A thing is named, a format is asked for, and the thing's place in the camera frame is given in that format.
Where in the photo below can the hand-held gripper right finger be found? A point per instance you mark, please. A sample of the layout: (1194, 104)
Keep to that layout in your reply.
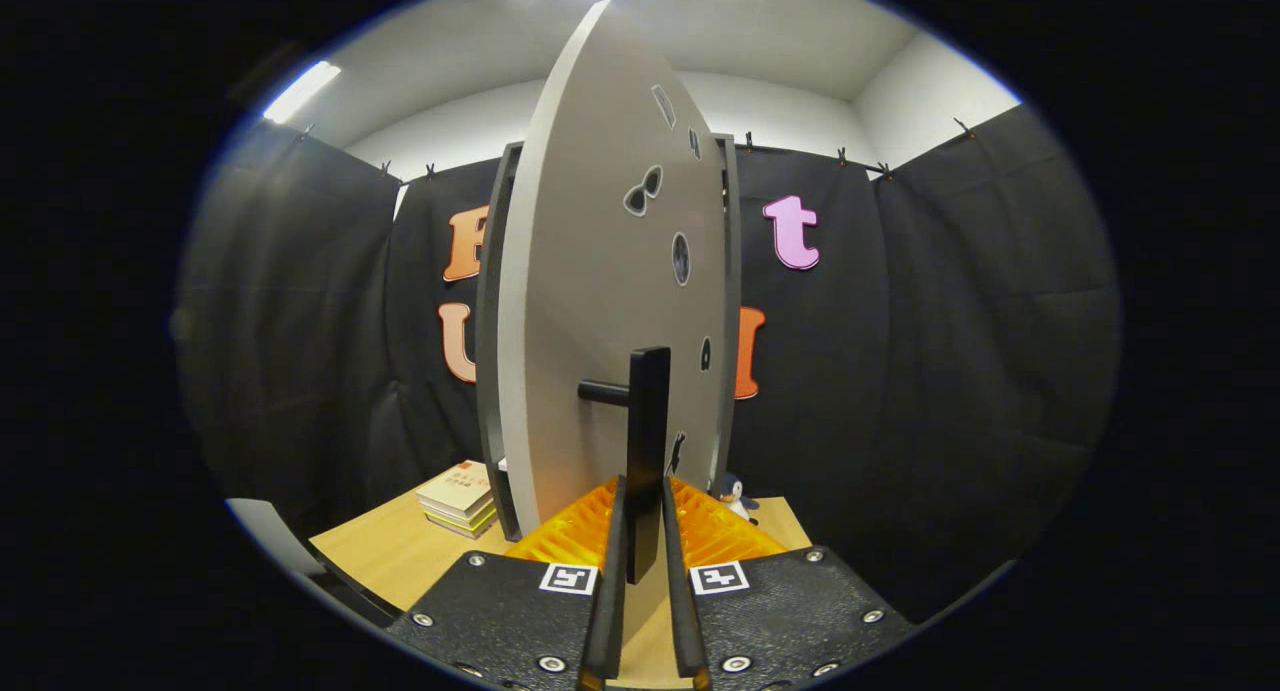
(790, 621)

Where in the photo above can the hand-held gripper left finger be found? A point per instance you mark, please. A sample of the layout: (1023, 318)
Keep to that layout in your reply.
(500, 621)

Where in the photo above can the dark grey shoe cabinet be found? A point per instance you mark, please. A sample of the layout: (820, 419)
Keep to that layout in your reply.
(490, 371)

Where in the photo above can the beige shoe cabinet door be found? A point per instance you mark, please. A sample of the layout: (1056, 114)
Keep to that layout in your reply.
(590, 271)

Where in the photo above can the stack of books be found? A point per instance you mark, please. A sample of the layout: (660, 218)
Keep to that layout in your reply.
(458, 496)

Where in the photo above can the penguin plush toy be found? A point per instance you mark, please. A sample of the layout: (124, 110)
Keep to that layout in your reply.
(736, 496)

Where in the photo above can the light grey board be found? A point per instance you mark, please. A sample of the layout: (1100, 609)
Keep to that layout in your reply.
(270, 531)

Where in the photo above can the black backdrop cloth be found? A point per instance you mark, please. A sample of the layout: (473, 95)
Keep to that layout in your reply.
(950, 371)

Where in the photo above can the row of black clips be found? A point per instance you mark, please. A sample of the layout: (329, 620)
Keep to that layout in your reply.
(842, 157)

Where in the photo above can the narrow ceiling light panel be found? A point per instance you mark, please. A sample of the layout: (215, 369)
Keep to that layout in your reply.
(300, 91)

